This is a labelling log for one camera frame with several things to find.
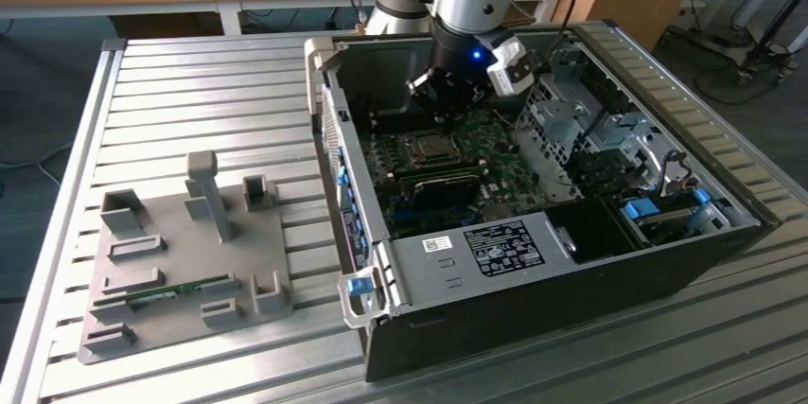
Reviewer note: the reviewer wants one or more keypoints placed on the green motherboard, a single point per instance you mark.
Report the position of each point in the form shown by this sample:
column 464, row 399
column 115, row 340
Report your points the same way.
column 506, row 177

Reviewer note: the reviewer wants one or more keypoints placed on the black expansion card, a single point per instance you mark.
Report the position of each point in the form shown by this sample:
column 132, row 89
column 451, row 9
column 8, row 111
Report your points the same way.
column 442, row 193

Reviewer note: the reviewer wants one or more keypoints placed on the black open PC case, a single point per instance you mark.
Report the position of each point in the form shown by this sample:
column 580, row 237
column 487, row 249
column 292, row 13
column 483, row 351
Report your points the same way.
column 536, row 319

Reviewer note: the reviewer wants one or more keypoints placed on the green RAM stick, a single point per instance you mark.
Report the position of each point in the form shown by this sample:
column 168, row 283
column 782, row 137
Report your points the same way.
column 183, row 288

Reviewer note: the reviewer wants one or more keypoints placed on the RAM slot row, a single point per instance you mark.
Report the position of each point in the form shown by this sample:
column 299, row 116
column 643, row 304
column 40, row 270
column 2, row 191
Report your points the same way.
column 435, row 171

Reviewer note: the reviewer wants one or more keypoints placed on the CPU square plate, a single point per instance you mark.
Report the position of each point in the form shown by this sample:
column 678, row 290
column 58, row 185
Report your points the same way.
column 435, row 146

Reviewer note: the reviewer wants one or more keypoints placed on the grey metal drive cage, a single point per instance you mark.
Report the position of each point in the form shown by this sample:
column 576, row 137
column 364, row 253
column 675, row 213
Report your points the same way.
column 562, row 115

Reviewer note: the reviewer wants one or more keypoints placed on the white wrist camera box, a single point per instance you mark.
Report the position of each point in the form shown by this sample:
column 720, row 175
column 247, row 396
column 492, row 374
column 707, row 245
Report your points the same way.
column 511, row 70

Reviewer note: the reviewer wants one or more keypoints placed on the small blue clip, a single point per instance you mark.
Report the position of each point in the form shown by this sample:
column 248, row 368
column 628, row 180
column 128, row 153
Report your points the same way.
column 702, row 199

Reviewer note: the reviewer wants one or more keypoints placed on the CPU socket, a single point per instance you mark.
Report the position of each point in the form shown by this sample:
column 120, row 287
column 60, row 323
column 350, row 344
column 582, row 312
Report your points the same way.
column 414, row 158

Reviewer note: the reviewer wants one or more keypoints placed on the grey wheeled equipment stand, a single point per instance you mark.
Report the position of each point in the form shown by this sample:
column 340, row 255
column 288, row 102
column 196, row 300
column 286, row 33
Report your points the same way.
column 707, row 42

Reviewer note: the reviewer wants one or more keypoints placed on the blue case latch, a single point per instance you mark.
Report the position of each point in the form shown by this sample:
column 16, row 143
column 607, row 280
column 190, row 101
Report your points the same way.
column 358, row 286

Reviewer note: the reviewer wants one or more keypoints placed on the blue disk carrier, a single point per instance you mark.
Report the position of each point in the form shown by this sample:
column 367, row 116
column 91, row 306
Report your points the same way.
column 640, row 211

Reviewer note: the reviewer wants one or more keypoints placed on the grey parts rack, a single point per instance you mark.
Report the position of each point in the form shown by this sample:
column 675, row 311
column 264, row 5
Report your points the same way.
column 183, row 257

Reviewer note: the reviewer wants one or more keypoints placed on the blue slot clip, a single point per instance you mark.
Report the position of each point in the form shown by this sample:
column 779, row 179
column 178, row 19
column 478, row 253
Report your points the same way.
column 346, row 175

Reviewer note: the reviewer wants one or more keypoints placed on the grey power supply unit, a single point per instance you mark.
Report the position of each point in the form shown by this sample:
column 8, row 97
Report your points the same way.
column 435, row 276

